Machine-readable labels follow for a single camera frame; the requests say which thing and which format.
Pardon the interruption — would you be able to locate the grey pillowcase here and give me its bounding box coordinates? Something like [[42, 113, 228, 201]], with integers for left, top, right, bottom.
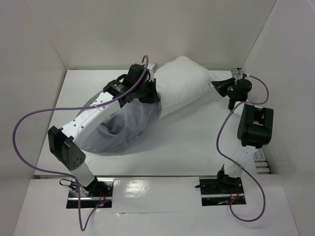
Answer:
[[80, 99, 162, 155]]

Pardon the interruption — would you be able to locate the white pillow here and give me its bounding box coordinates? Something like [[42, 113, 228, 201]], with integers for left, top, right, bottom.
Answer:
[[155, 57, 219, 118]]

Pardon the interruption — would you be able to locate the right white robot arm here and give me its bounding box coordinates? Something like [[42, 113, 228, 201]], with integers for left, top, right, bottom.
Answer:
[[209, 78, 274, 193]]

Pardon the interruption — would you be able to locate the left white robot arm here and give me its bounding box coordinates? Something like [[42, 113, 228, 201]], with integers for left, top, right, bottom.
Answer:
[[48, 63, 160, 196]]

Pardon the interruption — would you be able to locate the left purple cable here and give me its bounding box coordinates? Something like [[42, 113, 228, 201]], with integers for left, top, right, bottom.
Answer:
[[12, 55, 150, 232]]

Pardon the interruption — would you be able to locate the aluminium frame rail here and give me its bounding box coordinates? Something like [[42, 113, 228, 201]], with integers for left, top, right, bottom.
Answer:
[[226, 74, 274, 178]]

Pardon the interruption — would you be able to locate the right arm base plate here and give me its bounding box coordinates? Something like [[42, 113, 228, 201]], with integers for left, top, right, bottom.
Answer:
[[195, 178, 246, 207]]

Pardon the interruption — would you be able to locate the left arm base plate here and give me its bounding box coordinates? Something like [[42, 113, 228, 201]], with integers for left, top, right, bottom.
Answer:
[[59, 178, 114, 209]]

